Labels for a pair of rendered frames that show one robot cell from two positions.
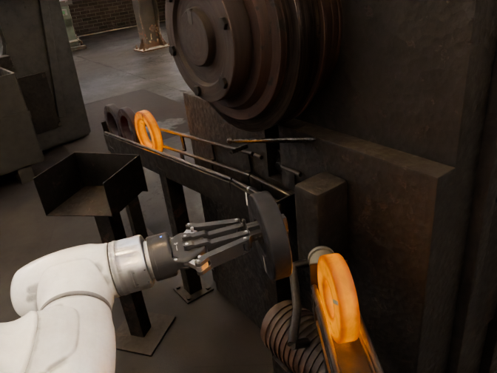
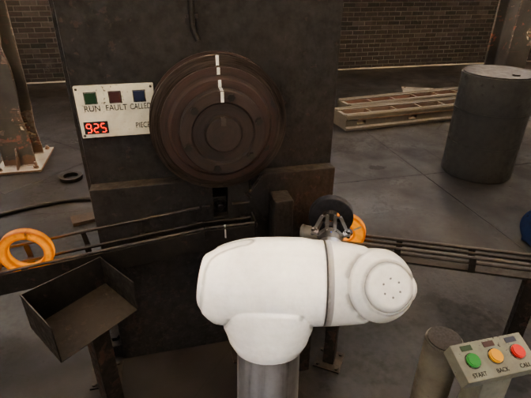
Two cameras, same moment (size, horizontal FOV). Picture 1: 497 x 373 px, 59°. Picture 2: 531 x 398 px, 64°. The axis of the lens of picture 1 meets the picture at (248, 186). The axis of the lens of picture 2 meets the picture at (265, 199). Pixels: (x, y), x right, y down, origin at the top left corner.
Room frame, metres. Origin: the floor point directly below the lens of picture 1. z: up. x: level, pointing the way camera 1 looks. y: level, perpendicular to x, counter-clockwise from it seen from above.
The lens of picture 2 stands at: (0.41, 1.27, 1.58)
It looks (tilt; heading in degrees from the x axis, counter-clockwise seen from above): 28 degrees down; 290
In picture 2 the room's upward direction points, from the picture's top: straight up
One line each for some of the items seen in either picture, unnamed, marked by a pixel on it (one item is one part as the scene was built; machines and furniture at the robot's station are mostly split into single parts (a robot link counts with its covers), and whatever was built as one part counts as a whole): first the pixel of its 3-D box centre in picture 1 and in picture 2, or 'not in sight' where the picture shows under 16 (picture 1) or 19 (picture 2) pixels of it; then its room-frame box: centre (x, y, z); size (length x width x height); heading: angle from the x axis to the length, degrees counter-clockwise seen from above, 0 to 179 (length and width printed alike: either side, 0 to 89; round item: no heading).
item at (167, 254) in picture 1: (177, 251); (330, 238); (0.61, 0.13, 0.84); 0.09 x 0.08 x 0.07; 101
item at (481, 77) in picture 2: not in sight; (487, 122); (-0.15, -2.71, 0.45); 0.59 x 0.59 x 0.89
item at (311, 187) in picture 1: (322, 226); (280, 220); (0.87, -0.16, 0.68); 0.11 x 0.08 x 0.24; 124
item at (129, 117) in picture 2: not in sight; (117, 110); (1.40, 0.08, 1.15); 0.26 x 0.02 x 0.18; 34
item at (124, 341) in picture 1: (115, 257); (99, 369); (1.31, 0.50, 0.36); 0.26 x 0.20 x 0.72; 69
